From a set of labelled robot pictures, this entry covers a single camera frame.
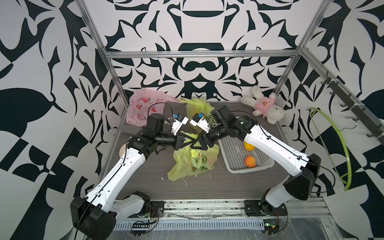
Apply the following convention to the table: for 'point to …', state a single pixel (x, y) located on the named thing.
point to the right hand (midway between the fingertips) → (194, 140)
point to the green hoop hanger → (349, 161)
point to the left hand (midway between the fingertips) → (192, 138)
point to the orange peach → (250, 161)
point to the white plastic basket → (235, 152)
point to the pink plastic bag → (144, 102)
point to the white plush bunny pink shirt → (266, 107)
